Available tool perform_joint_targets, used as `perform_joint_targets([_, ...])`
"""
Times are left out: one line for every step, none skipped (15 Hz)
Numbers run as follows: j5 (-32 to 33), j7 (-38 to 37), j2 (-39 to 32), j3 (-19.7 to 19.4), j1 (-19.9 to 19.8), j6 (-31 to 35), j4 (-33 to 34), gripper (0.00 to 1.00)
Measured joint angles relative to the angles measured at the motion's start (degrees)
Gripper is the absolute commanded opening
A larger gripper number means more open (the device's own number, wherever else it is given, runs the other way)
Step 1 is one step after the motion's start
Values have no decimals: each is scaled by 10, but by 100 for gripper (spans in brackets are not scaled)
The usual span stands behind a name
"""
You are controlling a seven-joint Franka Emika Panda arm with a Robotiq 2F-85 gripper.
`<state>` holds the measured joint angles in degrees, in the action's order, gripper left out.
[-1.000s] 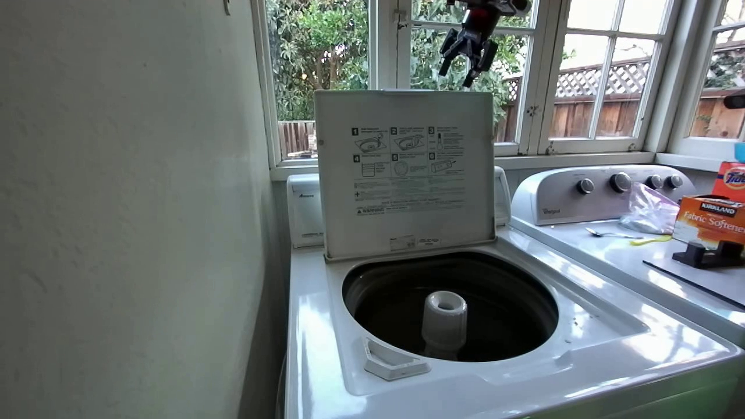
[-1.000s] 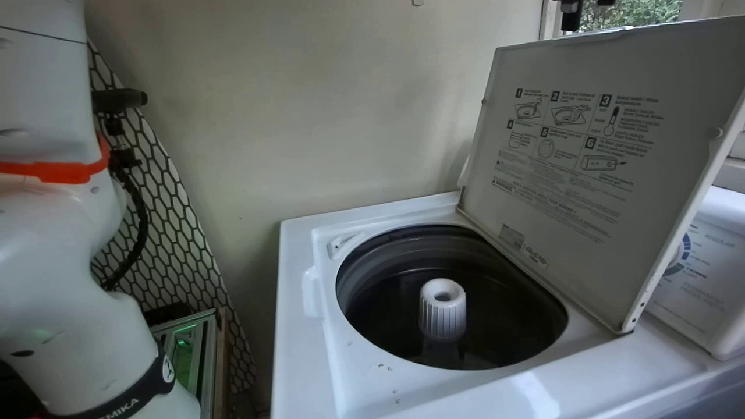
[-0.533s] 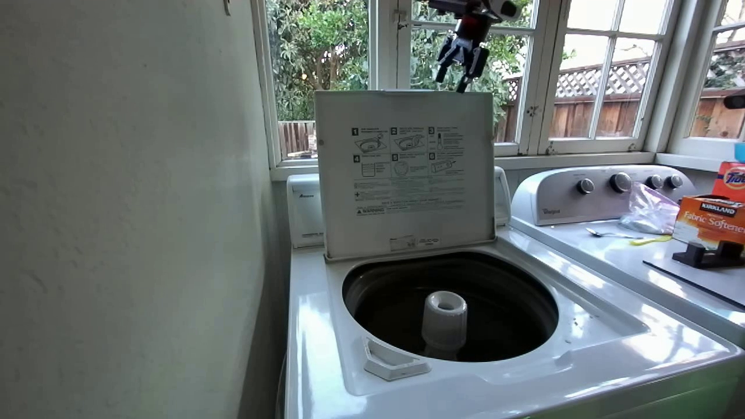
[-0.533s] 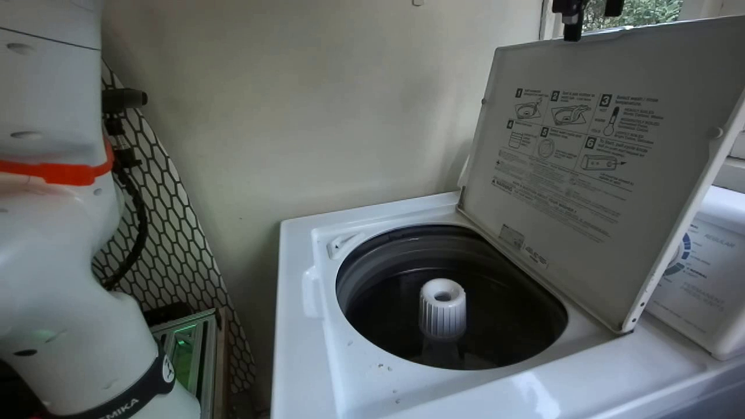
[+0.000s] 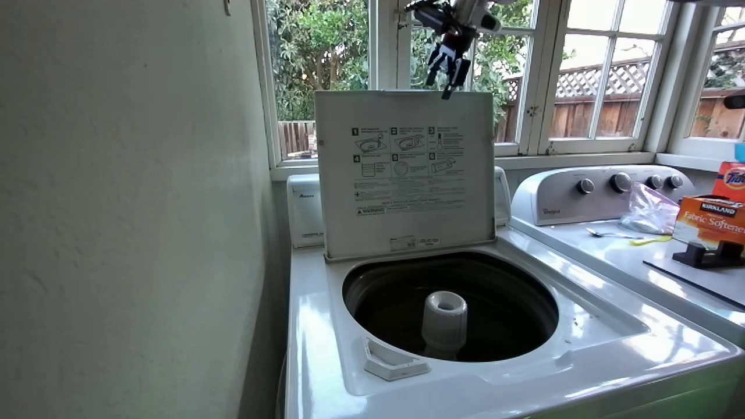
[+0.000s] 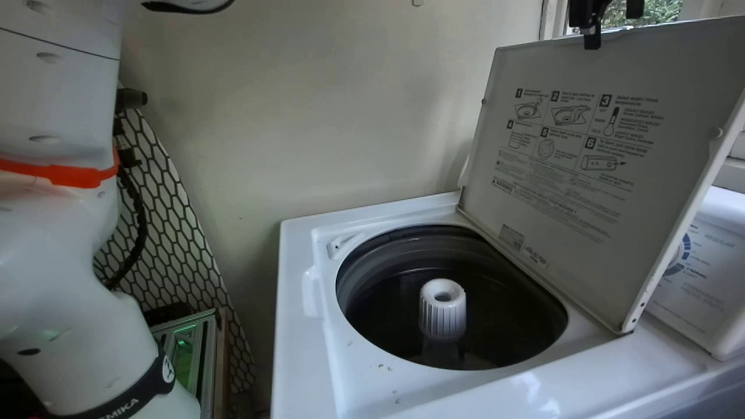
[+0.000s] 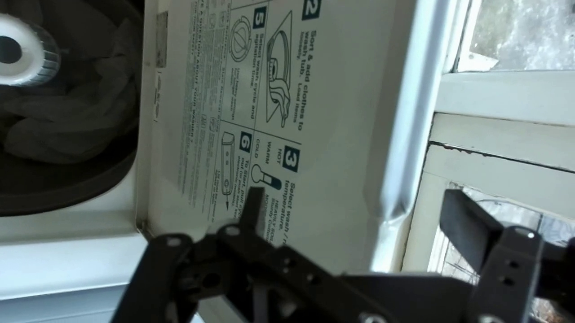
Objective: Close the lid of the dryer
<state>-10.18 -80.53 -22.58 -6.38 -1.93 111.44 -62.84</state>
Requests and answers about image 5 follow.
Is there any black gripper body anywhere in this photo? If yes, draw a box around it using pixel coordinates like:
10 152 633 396
436 11 479 59

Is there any white washer lid with instructions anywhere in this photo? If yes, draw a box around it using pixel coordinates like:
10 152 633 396
314 89 498 264

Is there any large grey dryer knob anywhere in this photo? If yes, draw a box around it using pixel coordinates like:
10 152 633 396
607 171 633 196

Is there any white dryer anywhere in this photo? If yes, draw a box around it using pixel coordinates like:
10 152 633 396
507 164 745 346

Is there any orange dryer sheet box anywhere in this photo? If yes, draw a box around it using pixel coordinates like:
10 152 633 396
671 193 745 249

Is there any brown wooden fence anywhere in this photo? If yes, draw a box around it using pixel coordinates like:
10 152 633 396
277 41 745 158

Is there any clear plastic bag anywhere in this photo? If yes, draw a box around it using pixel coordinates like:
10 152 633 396
619 181 682 236

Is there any dark wash drum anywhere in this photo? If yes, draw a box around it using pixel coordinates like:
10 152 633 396
342 252 562 365

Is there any white washer agitator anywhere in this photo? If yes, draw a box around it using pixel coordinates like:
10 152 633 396
419 288 471 362

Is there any yellow small item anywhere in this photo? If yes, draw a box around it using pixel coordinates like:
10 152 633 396
628 234 676 249

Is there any red box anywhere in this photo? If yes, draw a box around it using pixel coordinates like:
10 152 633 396
710 160 745 204

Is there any white bleach dispenser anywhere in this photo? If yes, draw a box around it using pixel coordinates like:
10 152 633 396
361 338 432 385

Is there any black stand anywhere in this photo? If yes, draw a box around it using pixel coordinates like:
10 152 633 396
671 241 745 273

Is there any white top-load washing machine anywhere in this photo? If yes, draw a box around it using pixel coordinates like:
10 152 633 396
281 165 745 419

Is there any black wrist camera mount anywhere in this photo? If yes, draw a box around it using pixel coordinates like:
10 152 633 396
404 0 447 32

